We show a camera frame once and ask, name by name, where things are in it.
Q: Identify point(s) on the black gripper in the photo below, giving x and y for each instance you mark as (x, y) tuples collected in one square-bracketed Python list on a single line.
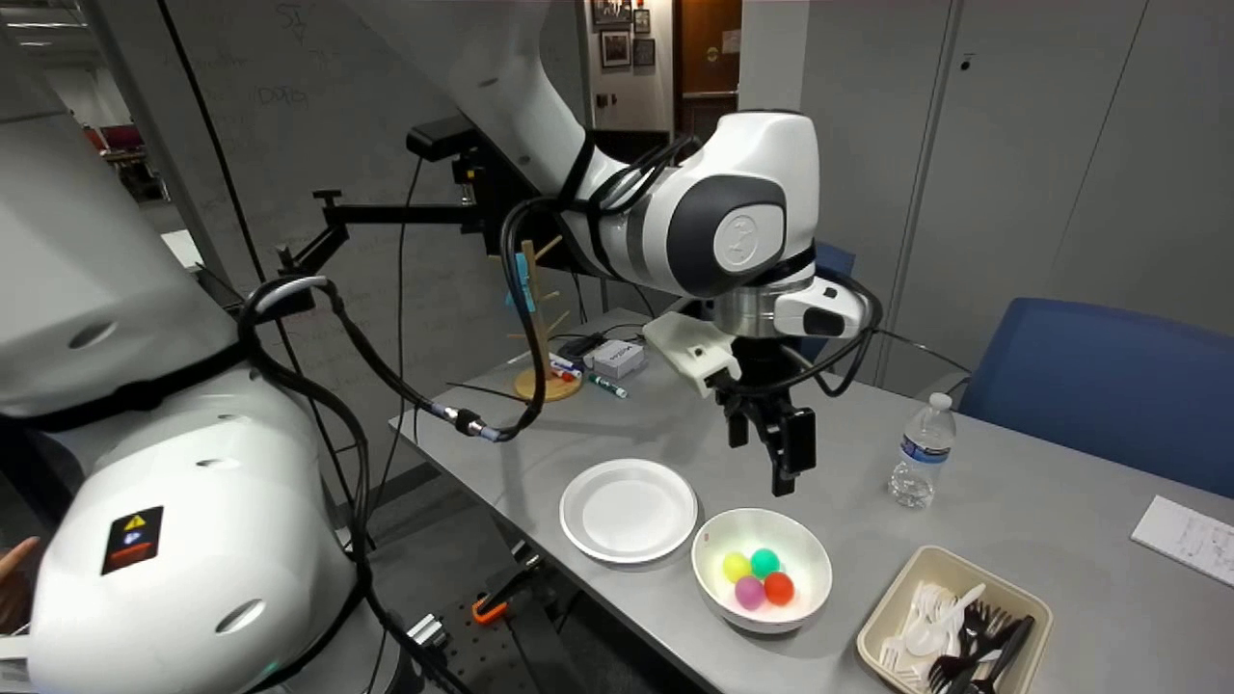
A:
[(760, 404)]

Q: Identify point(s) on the green ball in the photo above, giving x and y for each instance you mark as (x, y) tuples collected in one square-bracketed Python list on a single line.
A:
[(764, 559)]

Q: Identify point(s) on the red ball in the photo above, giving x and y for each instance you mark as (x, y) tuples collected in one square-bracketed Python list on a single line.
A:
[(776, 586)]

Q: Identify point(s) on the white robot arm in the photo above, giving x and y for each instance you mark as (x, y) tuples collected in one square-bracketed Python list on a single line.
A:
[(200, 557)]

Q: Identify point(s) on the white bowl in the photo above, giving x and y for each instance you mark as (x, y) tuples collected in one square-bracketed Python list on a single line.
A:
[(799, 557)]

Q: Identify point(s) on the yellow ball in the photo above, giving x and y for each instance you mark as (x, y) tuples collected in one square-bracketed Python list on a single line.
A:
[(736, 569)]

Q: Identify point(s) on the white foam plate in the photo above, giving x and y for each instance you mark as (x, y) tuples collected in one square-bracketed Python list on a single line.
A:
[(626, 512)]

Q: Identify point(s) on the purple ball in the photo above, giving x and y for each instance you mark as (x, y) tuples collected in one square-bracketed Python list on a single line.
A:
[(751, 591)]

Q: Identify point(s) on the clear water bottle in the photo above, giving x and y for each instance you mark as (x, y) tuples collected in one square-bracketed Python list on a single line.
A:
[(923, 450)]

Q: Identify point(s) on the small white box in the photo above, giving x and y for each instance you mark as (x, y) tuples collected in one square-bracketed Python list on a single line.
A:
[(615, 361)]

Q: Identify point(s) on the blue chair middle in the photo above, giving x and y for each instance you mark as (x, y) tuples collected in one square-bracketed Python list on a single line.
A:
[(836, 261)]

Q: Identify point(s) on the blue chair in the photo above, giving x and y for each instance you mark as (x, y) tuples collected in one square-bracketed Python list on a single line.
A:
[(836, 261), (1142, 391)]

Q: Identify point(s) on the wooden peg stand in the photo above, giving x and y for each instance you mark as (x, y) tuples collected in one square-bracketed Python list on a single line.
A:
[(545, 374)]

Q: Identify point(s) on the beige cutlery tray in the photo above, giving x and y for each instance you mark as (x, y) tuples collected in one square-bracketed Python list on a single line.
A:
[(954, 572)]

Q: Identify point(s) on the white plastic cutlery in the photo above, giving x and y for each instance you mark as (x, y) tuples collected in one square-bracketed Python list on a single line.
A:
[(930, 630)]

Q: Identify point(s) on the black plastic fork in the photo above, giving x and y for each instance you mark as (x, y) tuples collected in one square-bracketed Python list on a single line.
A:
[(988, 644)]

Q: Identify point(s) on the orange black clamp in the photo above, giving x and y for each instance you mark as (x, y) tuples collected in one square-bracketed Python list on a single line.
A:
[(493, 603)]

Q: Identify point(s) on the blue chair right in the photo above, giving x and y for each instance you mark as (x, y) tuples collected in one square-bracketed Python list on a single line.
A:
[(1142, 391)]

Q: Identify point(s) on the white paper sheet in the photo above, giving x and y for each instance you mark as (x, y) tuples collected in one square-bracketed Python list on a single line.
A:
[(1189, 536)]

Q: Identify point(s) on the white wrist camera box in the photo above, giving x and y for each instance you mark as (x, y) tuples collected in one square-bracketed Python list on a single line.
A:
[(696, 348)]

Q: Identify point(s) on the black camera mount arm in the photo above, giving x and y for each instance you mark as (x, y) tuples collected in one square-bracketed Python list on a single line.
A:
[(475, 163)]

